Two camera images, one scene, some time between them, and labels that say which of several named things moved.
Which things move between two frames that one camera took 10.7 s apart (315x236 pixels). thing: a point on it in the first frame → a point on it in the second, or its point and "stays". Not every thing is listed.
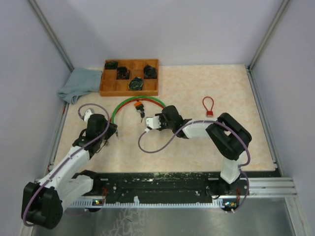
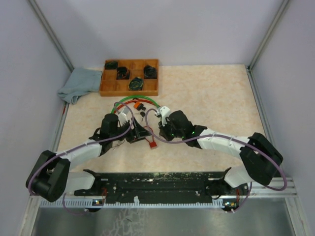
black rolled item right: (149, 72) stays
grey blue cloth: (81, 80) stays
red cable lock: (138, 99) stays
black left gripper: (112, 128) → (138, 133)
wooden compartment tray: (130, 77) stays
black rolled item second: (122, 73) stays
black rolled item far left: (111, 65) stays
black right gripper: (161, 117) → (163, 132)
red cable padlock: (209, 113) → (153, 144)
